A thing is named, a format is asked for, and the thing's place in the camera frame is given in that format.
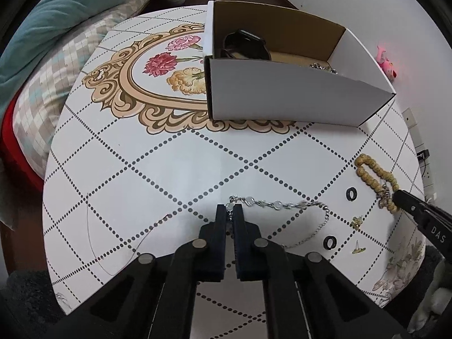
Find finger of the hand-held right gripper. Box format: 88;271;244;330
392;190;452;255

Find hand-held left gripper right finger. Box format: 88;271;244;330
233;203;410;339

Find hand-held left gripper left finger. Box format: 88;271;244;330
46;203;227;339

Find silver chain necklace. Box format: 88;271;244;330
228;195;331;249

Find gold bead bracelet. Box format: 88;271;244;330
355;153;400;214

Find white cardboard box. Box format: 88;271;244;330
204;0;397;128

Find pink plush toy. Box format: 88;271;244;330
376;46;398;80

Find dark fuzzy rug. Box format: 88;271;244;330
0;270;68;339

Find checkered pillow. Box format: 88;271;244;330
12;0;158;181

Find red bed sheet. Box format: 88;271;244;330
0;97;45;191

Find teal blanket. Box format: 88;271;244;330
0;0;188;94

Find white wall outlet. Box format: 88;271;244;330
403;108;419;128

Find thin wire necklace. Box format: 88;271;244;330
86;192;173;277

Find small silver chain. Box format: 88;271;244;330
309;62;340;75

